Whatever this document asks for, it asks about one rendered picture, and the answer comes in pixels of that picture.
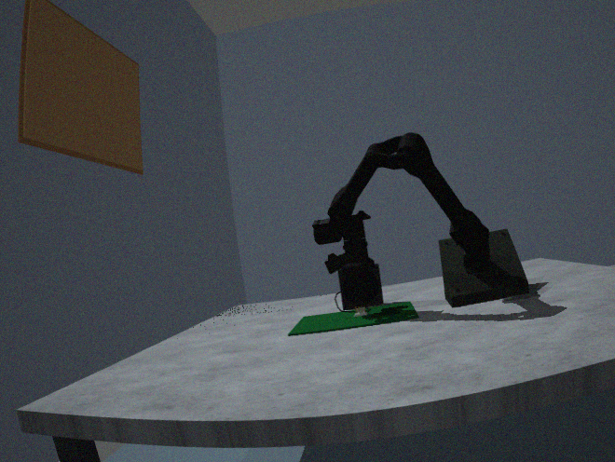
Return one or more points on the green circuit board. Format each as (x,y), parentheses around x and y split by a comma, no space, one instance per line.
(339,321)

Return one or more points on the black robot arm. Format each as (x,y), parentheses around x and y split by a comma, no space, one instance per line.
(414,156)

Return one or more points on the black cooling fan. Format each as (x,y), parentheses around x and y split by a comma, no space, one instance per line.
(374,295)

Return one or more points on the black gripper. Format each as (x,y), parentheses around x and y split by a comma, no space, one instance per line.
(356,269)

